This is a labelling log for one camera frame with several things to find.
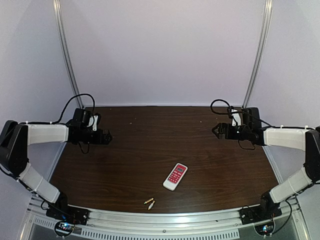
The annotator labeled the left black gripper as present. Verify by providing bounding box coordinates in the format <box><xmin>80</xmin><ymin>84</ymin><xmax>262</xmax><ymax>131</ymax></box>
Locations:
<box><xmin>80</xmin><ymin>128</ymin><xmax>112</xmax><ymax>146</ymax></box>

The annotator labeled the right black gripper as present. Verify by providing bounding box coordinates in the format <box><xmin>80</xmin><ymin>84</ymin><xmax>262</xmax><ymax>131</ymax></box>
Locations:
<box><xmin>212</xmin><ymin>123</ymin><xmax>252</xmax><ymax>141</ymax></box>

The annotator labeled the white red remote control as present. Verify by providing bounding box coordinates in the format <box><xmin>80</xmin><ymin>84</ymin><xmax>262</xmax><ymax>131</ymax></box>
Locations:
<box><xmin>162</xmin><ymin>163</ymin><xmax>188</xmax><ymax>191</ymax></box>

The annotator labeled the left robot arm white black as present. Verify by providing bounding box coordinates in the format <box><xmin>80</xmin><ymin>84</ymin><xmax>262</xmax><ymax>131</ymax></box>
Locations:
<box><xmin>0</xmin><ymin>108</ymin><xmax>113</xmax><ymax>222</ymax></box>

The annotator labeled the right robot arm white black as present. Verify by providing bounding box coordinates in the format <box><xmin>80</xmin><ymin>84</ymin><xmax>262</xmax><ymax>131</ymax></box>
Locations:
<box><xmin>211</xmin><ymin>106</ymin><xmax>320</xmax><ymax>221</ymax></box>

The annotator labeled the white-tipped AAA battery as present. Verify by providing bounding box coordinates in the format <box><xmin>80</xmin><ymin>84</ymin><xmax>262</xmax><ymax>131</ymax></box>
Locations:
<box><xmin>148</xmin><ymin>200</ymin><xmax>156</xmax><ymax>210</ymax></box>

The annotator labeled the left circuit board with LED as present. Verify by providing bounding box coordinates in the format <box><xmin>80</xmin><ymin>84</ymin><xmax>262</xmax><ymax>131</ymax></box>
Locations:
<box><xmin>53</xmin><ymin>221</ymin><xmax>75</xmax><ymax>238</ymax></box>

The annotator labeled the circuit board with led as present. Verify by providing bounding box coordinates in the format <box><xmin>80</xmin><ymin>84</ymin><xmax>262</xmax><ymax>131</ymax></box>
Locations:
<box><xmin>53</xmin><ymin>221</ymin><xmax>75</xmax><ymax>238</ymax></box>
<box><xmin>254</xmin><ymin>221</ymin><xmax>275</xmax><ymax>237</ymax></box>

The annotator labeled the right circuit board with LED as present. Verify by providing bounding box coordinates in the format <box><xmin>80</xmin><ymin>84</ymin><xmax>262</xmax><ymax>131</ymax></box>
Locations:
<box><xmin>254</xmin><ymin>221</ymin><xmax>275</xmax><ymax>237</ymax></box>

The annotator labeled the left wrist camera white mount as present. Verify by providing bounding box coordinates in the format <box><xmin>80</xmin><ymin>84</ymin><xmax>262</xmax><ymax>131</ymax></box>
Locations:
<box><xmin>88</xmin><ymin>113</ymin><xmax>101</xmax><ymax>131</ymax></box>

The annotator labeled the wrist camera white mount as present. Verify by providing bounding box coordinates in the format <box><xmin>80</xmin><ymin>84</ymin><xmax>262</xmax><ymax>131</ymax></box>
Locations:
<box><xmin>88</xmin><ymin>113</ymin><xmax>101</xmax><ymax>131</ymax></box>
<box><xmin>229</xmin><ymin>106</ymin><xmax>242</xmax><ymax>127</ymax></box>

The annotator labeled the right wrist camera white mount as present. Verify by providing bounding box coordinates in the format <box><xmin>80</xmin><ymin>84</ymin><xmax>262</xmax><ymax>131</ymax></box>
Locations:
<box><xmin>229</xmin><ymin>106</ymin><xmax>242</xmax><ymax>127</ymax></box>

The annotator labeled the left black camera cable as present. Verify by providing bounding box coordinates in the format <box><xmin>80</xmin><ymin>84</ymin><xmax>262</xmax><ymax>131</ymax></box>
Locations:
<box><xmin>51</xmin><ymin>93</ymin><xmax>96</xmax><ymax>126</ymax></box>

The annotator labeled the black camera cable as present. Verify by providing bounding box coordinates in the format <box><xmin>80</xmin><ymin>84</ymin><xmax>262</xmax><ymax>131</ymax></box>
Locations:
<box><xmin>51</xmin><ymin>93</ymin><xmax>96</xmax><ymax>126</ymax></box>
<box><xmin>210</xmin><ymin>99</ymin><xmax>276</xmax><ymax>128</ymax></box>

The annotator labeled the right black camera cable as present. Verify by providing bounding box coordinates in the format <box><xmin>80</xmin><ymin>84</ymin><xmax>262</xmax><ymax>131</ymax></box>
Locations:
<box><xmin>210</xmin><ymin>99</ymin><xmax>276</xmax><ymax>128</ymax></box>

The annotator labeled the right aluminium frame post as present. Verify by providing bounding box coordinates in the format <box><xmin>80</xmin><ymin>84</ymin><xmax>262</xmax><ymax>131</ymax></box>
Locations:
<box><xmin>242</xmin><ymin>0</ymin><xmax>273</xmax><ymax>108</ymax></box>

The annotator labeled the aluminium frame post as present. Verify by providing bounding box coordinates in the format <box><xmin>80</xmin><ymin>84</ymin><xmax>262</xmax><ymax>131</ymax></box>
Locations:
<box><xmin>242</xmin><ymin>0</ymin><xmax>273</xmax><ymax>108</ymax></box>
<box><xmin>52</xmin><ymin>0</ymin><xmax>80</xmax><ymax>96</ymax></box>

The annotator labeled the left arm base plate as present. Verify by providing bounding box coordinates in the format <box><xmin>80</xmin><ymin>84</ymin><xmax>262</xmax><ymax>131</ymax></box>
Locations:
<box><xmin>45</xmin><ymin>205</ymin><xmax>90</xmax><ymax>226</ymax></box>

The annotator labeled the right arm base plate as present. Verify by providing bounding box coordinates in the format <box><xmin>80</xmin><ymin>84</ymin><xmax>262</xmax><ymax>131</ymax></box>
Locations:
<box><xmin>238</xmin><ymin>205</ymin><xmax>282</xmax><ymax>225</ymax></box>

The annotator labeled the left aluminium frame post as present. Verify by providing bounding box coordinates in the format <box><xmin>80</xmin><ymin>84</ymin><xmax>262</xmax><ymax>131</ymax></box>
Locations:
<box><xmin>52</xmin><ymin>0</ymin><xmax>80</xmax><ymax>96</ymax></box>

